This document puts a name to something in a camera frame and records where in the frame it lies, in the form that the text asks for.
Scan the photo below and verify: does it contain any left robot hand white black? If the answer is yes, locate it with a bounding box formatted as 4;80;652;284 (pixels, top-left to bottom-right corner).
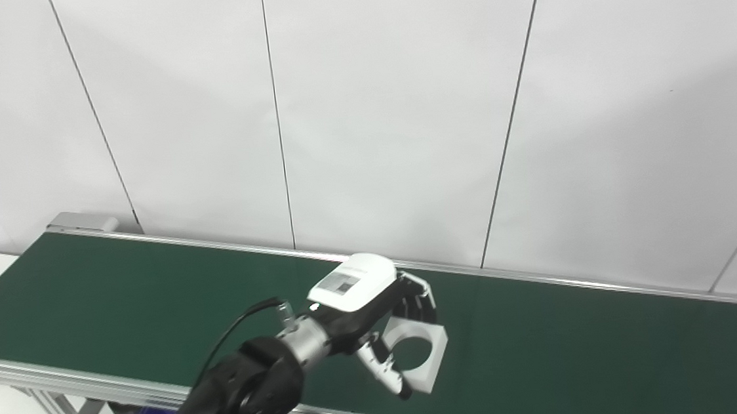
305;248;443;407

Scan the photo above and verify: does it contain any white square part round hole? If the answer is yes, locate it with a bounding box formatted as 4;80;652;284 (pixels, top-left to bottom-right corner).
377;313;453;398

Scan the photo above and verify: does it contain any green conveyor belt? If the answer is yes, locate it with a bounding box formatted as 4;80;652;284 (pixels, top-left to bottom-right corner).
0;178;737;414
0;171;737;414

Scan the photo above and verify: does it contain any grey conveyor motor housing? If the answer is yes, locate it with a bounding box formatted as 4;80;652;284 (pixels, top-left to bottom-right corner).
47;209;120;237

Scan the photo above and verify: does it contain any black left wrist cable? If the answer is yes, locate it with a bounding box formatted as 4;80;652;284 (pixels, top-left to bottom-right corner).
189;297;290;386

